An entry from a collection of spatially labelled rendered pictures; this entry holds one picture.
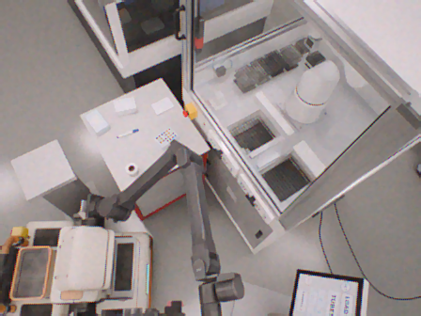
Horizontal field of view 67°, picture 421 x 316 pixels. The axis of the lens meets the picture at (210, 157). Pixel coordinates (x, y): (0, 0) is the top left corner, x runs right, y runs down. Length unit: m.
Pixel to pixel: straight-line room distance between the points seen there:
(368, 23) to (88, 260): 1.09
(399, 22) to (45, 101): 2.90
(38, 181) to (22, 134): 1.21
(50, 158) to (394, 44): 1.79
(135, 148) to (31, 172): 0.60
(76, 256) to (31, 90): 2.42
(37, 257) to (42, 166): 0.56
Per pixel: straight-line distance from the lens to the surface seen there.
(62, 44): 3.69
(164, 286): 2.52
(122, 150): 1.98
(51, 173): 2.05
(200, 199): 1.03
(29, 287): 1.77
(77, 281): 1.19
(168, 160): 1.18
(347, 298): 1.49
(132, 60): 2.13
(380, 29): 0.92
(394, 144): 0.85
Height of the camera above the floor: 2.51
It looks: 65 degrees down
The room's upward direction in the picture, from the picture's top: 8 degrees clockwise
